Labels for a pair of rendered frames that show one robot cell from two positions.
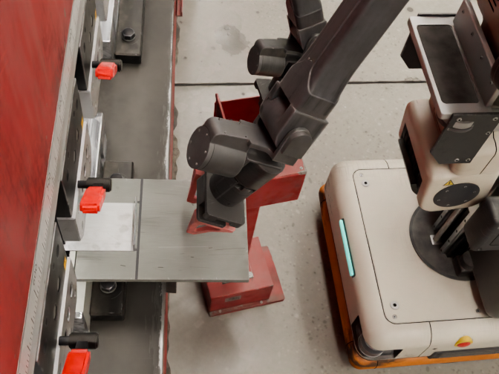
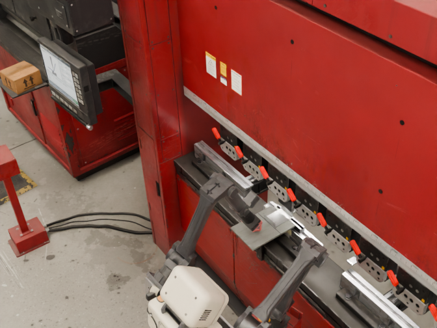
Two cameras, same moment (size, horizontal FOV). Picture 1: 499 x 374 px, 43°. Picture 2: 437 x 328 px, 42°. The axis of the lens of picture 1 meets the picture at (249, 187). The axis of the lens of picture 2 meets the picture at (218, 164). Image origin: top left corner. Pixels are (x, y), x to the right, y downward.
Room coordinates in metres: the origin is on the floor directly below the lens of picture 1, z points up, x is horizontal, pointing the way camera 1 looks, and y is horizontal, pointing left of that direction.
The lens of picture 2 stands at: (2.21, -0.80, 3.02)
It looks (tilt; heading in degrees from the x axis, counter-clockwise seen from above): 39 degrees down; 158
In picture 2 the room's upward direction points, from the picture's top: 2 degrees counter-clockwise
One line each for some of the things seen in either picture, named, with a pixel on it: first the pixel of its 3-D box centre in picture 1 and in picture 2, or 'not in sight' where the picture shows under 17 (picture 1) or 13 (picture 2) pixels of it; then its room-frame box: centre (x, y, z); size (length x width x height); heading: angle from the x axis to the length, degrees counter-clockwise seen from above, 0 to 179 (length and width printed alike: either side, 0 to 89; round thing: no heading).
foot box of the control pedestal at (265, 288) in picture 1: (241, 272); not in sight; (0.85, -0.03, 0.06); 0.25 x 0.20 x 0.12; 115
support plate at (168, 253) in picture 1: (164, 228); (262, 227); (0.46, 0.12, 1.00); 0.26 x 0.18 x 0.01; 102
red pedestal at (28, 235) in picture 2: not in sight; (13, 200); (-0.98, -1.03, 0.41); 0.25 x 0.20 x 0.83; 102
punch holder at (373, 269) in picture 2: not in sight; (378, 256); (1.00, 0.38, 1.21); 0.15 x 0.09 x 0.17; 12
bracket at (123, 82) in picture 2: not in sight; (113, 92); (-0.78, -0.27, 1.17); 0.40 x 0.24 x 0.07; 12
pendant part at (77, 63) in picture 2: not in sight; (72, 78); (-0.62, -0.51, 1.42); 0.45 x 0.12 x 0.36; 18
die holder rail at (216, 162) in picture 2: not in sight; (222, 169); (-0.10, 0.15, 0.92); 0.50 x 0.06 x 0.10; 12
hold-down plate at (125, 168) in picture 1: (113, 235); (281, 238); (0.48, 0.22, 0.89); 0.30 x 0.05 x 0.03; 12
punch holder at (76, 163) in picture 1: (46, 165); (283, 179); (0.41, 0.26, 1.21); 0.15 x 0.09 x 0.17; 12
